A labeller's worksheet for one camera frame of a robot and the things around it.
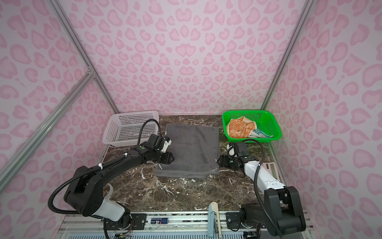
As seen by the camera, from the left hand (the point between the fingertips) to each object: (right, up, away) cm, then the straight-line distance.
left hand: (172, 156), depth 87 cm
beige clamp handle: (+22, -24, -13) cm, 35 cm away
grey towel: (+14, +2, +12) cm, 18 cm away
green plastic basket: (+64, +21, +22) cm, 71 cm away
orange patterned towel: (+46, +17, +20) cm, 53 cm away
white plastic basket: (-39, +15, +23) cm, 47 cm away
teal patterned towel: (+58, +12, +19) cm, 62 cm away
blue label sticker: (-1, -29, -15) cm, 32 cm away
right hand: (+30, -3, 0) cm, 30 cm away
